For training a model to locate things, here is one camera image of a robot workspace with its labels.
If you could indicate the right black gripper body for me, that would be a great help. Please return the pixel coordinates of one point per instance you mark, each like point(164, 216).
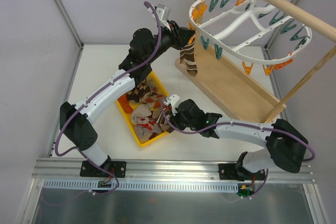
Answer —
point(172, 116)

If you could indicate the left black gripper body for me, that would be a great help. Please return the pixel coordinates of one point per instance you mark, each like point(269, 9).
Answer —
point(177, 34)

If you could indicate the brown white striped sock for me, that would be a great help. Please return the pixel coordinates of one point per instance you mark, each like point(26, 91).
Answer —
point(187, 57)

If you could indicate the brown argyle sock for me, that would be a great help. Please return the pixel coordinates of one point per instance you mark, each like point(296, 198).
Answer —
point(138, 92)

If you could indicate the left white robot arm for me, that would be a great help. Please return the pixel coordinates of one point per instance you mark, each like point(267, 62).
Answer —
point(77, 120)

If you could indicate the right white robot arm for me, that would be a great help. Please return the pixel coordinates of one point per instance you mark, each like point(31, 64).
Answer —
point(281, 144)

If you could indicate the wooden hanger stand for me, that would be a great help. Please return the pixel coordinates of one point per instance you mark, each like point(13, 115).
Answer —
point(239, 95)

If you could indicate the white round clip hanger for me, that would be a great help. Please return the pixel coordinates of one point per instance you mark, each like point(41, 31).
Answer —
point(236, 27)

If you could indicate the teal clothes peg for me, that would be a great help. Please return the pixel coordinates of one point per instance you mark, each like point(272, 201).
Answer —
point(204, 42)
point(218, 51)

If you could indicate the beige sock with red pattern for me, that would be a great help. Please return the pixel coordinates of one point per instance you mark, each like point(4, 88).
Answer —
point(141, 118)

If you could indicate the green circuit board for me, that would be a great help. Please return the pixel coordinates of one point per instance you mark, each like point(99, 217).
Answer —
point(245, 191)

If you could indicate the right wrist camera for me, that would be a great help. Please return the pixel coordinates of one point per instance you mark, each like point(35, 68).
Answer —
point(173, 100)

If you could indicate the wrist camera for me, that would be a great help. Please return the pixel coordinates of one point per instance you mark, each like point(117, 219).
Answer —
point(173, 100)
point(163, 12)

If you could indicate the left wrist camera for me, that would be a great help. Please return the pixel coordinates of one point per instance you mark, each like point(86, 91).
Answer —
point(163, 12)

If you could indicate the aluminium mounting rail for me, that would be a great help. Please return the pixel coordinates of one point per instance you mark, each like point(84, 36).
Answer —
point(179, 171)

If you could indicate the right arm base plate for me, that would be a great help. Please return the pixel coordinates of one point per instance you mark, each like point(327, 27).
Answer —
point(227, 171)

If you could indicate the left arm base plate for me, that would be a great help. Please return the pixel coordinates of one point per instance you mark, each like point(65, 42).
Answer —
point(103, 169)

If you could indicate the perforated cable duct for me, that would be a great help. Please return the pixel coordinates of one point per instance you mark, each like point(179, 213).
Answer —
point(142, 185)

